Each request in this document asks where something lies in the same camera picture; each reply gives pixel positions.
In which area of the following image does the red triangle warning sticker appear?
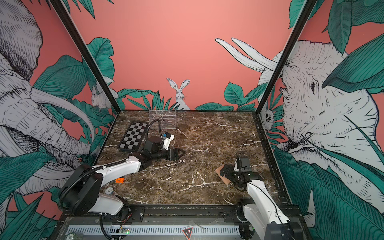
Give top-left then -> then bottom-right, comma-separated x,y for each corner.
182,227 -> 194,240

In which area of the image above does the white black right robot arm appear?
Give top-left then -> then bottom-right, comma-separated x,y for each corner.
215,164 -> 304,240

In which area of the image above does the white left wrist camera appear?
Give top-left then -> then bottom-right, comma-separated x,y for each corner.
162,132 -> 175,150

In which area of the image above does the black corner frame post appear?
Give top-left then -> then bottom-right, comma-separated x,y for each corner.
256,0 -> 317,116
50,0 -> 121,115

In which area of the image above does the black corner frame post left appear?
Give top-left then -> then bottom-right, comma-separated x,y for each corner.
50,0 -> 121,115

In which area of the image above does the round white sticker on table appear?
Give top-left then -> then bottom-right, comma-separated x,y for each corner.
105,187 -> 114,195

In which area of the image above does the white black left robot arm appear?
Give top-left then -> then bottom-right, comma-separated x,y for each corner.
58,133 -> 186,221

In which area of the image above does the black corner frame post right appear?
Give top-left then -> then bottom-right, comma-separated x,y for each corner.
256,0 -> 317,116

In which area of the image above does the clear acrylic organizer box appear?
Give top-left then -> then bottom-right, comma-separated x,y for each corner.
149,110 -> 177,130

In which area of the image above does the black front mounting rail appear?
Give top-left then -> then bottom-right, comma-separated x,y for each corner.
61,203 -> 304,224

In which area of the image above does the white perforated cable tray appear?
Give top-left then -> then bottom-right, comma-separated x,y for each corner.
66,225 -> 240,237

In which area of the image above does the small orange block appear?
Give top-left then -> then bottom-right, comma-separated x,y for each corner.
115,178 -> 125,184

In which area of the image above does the black white checkered board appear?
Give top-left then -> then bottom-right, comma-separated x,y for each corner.
118,121 -> 149,152

